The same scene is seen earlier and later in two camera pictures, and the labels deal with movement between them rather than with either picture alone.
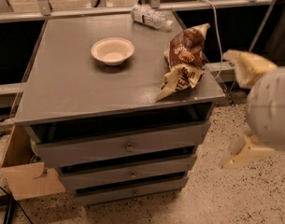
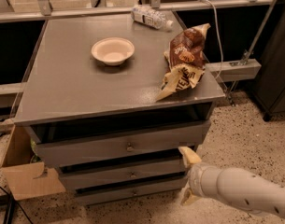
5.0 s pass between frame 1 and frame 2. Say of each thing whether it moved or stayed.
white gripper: moved
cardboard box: stayed
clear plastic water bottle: stayed
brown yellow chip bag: stayed
